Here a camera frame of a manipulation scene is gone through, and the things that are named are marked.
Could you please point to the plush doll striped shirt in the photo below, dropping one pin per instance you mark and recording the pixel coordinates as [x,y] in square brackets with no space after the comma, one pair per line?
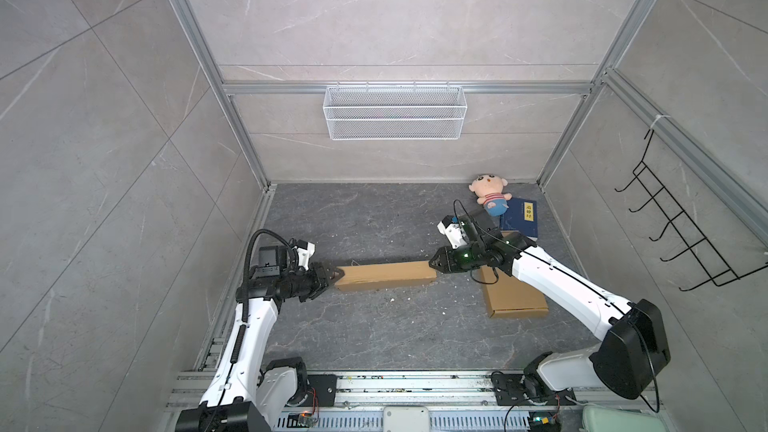
[489,190]

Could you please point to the brown cardboard sheet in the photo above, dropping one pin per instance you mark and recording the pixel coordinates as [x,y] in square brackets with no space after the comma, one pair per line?
[385,276]

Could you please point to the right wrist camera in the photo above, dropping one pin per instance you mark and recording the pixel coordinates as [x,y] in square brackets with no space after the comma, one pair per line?
[452,229]

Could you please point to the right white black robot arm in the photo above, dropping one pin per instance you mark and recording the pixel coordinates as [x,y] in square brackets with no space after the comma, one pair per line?
[632,343]

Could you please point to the white electrical box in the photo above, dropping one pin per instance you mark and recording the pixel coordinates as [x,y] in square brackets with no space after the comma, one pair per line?
[406,419]

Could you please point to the black wire hook rack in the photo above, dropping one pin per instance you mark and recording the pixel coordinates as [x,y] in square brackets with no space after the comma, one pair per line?
[680,223]

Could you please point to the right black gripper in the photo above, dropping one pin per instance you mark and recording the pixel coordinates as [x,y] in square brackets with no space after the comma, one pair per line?
[445,260]

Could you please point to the pale green container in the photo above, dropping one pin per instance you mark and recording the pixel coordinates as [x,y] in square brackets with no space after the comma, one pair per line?
[602,419]

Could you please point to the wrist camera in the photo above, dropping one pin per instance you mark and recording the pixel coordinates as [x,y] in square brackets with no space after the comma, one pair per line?
[304,251]
[452,229]

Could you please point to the white wire mesh basket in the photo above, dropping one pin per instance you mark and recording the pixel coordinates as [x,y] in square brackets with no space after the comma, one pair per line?
[415,112]

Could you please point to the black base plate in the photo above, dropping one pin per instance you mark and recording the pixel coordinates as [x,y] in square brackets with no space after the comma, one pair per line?
[320,390]
[522,390]

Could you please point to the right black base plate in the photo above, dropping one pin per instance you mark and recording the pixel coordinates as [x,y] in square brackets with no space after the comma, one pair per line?
[522,390]

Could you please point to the aluminium mounting rail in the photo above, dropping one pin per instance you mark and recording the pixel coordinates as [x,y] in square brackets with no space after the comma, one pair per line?
[469,388]

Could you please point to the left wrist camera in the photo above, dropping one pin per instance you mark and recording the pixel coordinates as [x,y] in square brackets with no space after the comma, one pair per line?
[304,251]

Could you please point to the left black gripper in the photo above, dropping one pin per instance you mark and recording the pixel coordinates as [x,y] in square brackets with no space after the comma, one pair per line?
[321,281]

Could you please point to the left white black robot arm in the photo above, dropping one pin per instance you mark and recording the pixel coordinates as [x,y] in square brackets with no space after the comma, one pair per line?
[245,394]

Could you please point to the dark blue book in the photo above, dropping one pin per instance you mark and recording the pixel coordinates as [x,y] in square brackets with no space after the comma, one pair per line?
[521,216]

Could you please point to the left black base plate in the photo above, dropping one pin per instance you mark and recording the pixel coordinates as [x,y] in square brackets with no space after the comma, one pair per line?
[320,390]

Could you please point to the brown cardboard box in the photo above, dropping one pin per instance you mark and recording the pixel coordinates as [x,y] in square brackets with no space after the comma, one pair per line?
[508,298]

